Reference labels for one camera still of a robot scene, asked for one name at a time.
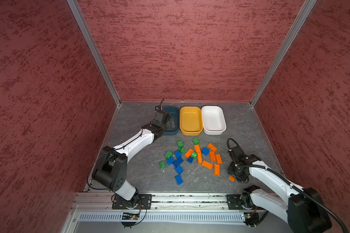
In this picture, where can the teal plastic bin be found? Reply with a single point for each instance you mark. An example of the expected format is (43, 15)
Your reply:
(173, 124)

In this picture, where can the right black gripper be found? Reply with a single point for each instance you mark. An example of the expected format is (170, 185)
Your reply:
(242, 177)

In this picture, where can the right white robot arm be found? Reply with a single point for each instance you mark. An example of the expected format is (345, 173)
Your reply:
(301, 208)

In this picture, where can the yellow plastic bin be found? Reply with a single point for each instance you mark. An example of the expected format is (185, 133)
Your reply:
(191, 123)

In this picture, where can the aluminium corner post left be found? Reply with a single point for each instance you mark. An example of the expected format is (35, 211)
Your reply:
(82, 24)

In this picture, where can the white plastic bin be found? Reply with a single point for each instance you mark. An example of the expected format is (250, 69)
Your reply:
(213, 120)

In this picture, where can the orange long lego brick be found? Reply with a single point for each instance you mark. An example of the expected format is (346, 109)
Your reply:
(199, 158)

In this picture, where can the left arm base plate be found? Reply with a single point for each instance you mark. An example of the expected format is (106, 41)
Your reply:
(139, 201)

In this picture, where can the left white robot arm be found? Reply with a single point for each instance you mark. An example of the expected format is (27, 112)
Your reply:
(110, 169)

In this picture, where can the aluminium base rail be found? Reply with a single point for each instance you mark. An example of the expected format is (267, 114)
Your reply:
(189, 208)

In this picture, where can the blue lego brick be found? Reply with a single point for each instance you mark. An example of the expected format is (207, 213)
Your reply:
(190, 160)
(178, 154)
(205, 151)
(178, 162)
(179, 169)
(170, 161)
(179, 179)

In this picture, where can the aluminium corner post right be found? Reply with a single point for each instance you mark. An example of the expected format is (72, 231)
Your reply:
(301, 17)

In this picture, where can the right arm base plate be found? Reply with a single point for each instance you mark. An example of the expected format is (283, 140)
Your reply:
(237, 202)

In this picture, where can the green lego brick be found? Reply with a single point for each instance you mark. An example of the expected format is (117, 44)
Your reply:
(195, 141)
(180, 143)
(181, 150)
(162, 165)
(168, 154)
(194, 155)

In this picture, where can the aluminium corner post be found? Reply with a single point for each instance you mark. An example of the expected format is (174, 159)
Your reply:
(82, 24)
(301, 17)

